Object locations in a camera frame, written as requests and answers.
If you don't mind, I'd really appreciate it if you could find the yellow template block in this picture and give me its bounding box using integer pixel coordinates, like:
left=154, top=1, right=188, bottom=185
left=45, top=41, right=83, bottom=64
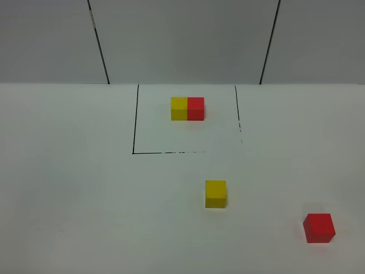
left=171, top=97, right=188, bottom=120

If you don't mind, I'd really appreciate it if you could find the red template block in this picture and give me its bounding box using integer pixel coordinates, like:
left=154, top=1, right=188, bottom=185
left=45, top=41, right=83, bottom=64
left=187, top=97, right=205, bottom=120

